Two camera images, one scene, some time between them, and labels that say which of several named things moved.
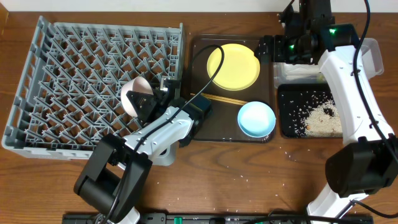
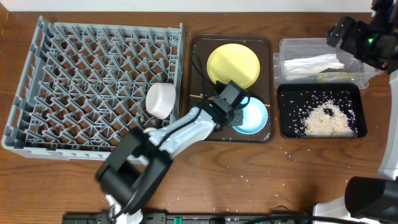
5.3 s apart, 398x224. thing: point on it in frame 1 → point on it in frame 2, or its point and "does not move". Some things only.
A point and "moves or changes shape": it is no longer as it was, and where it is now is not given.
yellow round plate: x=239 y=70 does not move
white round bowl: x=138 y=84 moves or changes shape
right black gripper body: x=280 y=48 → x=364 y=44
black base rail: x=221 y=218 does not move
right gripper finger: x=263 y=52 → x=335 y=33
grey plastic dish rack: x=69 y=98 does not move
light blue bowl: x=256 y=119 moves or changes shape
